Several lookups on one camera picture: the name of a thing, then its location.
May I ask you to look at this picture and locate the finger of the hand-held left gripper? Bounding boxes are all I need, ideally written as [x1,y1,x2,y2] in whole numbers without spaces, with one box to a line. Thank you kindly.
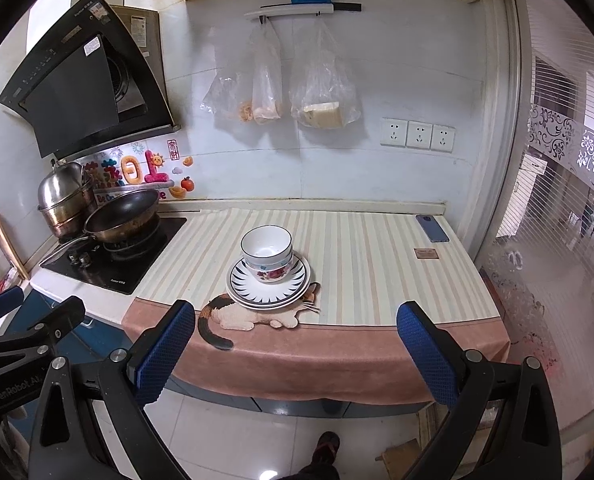
[0,287,25,332]
[0,296,86,362]

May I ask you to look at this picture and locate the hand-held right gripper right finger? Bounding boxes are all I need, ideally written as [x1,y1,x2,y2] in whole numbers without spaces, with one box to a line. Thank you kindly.
[397,301,564,480]

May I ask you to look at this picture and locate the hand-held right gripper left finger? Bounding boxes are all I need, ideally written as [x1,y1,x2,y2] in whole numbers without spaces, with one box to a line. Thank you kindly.
[29,300,196,480]

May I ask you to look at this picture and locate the pink floral white plate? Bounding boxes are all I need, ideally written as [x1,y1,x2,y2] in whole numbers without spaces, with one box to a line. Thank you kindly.
[226,280,312,309]

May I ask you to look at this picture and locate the blue striped white plate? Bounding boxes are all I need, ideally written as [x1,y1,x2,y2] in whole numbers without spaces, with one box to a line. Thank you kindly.
[228,254,311,306]

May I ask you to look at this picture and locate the red rose print bowl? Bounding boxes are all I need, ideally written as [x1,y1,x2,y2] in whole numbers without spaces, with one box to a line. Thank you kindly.
[247,261,294,285]

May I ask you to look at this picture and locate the white bowl with black rim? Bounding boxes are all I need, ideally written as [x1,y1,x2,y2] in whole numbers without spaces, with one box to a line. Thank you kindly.
[240,225,293,262]

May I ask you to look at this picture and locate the wooden board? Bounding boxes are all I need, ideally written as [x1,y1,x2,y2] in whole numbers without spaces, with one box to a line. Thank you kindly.
[0,203,31,282]

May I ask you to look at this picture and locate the black gas stove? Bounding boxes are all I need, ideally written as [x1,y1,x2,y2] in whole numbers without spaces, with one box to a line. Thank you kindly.
[39,215,188,296]

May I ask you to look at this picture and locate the cardboard piece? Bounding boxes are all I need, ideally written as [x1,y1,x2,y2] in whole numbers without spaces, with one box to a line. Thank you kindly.
[375,437,424,468]

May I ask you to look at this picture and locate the striped cat print tablecloth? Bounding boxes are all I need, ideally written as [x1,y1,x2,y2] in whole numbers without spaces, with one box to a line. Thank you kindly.
[122,207,512,405]

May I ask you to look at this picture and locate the stainless steel pot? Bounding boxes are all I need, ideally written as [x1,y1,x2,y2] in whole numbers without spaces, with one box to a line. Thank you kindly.
[37,158,98,241]

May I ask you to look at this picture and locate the dark wok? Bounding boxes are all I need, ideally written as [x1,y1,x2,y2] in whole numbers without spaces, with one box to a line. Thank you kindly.
[39,188,162,267]

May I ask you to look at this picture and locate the blue smartphone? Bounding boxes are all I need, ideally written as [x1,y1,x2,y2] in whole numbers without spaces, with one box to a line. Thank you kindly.
[416,214,450,244]

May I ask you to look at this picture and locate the person's leg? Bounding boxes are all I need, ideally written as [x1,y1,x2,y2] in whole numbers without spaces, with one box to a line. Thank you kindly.
[276,430,342,480]

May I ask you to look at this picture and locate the patterned sliding glass door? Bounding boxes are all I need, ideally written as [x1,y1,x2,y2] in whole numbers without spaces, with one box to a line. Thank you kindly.
[474,0,594,436]

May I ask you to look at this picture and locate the black range hood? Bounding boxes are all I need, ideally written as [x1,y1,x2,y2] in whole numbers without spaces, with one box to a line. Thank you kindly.
[0,0,181,161]

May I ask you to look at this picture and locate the small clear plastic bag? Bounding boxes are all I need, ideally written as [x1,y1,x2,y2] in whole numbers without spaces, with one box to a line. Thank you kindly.
[200,72,254,124]

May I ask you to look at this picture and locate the large clear plastic bag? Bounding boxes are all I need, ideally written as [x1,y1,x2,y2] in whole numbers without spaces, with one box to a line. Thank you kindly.
[289,16,363,130]

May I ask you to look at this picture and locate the narrow clear plastic bag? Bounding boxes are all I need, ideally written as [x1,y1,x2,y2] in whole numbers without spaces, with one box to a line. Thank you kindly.
[250,19,284,126]

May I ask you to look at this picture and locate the colourful wall stickers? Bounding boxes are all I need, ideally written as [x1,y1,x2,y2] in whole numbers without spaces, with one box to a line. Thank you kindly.
[81,140,198,202]

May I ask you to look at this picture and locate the white wall outlet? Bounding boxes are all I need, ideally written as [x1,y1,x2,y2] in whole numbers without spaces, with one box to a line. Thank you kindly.
[406,120,433,150]
[430,124,456,153]
[380,117,409,149]

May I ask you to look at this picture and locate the black handled knife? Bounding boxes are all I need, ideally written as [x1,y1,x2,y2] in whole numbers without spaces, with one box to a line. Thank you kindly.
[260,2,363,13]

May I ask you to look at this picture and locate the white wall hook rack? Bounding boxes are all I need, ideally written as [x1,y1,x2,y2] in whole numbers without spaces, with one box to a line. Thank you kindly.
[244,3,336,22]

